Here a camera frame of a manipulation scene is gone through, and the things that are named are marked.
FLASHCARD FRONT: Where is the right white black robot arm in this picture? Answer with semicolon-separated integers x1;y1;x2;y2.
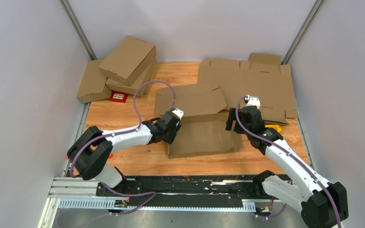
226;105;348;228

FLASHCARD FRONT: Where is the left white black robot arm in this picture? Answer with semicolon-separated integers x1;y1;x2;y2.
67;108;184;196

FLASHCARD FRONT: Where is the flat-lying folded cardboard box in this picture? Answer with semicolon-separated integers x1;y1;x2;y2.
77;58;112;103

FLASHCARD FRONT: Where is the yellow plastic triangle piece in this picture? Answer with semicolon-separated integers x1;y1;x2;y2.
265;124;282;133

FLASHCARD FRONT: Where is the flat cardboard sheet stack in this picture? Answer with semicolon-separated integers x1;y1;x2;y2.
198;53;298;124

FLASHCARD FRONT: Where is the red plastic tray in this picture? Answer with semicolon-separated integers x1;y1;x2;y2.
108;91;128;103

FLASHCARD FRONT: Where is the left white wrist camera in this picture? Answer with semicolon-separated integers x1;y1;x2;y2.
171;108;184;120

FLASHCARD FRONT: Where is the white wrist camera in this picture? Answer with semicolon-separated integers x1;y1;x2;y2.
171;108;184;120
244;95;261;109

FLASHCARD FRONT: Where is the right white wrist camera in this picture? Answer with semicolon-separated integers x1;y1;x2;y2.
244;95;261;109

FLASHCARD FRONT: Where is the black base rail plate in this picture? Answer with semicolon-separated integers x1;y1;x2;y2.
94;174;292;209

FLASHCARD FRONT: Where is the white slotted cable duct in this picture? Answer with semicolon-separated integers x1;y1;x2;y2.
58;199;257;212

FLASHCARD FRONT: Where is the right aluminium corner post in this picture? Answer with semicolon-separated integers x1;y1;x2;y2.
281;0;326;65

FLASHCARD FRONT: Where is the aluminium corner post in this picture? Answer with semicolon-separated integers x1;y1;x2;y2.
59;0;97;60
281;0;326;65

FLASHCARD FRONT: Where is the left aluminium corner post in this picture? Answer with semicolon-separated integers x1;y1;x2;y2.
59;0;97;60

